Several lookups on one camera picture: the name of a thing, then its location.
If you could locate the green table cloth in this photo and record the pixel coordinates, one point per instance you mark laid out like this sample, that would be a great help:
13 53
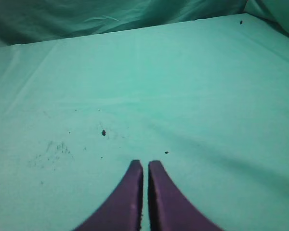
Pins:
209 98

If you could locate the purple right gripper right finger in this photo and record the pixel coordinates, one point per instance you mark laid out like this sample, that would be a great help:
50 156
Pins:
169 209

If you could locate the green backdrop cloth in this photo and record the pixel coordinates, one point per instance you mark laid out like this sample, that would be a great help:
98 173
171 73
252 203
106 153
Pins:
29 21

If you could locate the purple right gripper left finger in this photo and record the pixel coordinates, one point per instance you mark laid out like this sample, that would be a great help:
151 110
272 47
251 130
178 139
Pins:
122 210

